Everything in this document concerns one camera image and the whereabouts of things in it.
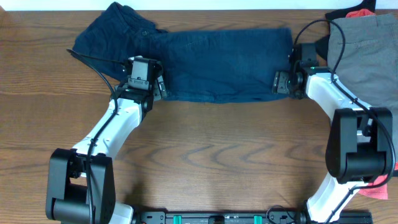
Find navy blue shorts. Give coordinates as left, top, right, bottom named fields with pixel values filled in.
left=140, top=28, right=293, bottom=103

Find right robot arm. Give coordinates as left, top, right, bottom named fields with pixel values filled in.
left=272, top=44, right=396, bottom=223

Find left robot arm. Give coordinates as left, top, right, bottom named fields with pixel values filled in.
left=45, top=56, right=167, bottom=223

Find black garment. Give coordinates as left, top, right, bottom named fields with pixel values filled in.
left=313, top=0, right=377, bottom=62

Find folded dark navy shorts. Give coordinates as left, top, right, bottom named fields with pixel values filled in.
left=73, top=2, right=166, bottom=81

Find grey shorts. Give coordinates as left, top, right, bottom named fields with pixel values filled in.
left=327, top=14, right=397, bottom=147

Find red garment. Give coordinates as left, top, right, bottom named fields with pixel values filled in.
left=345, top=8, right=388, bottom=200

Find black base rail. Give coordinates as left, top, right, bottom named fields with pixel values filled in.
left=133, top=205, right=373, bottom=224

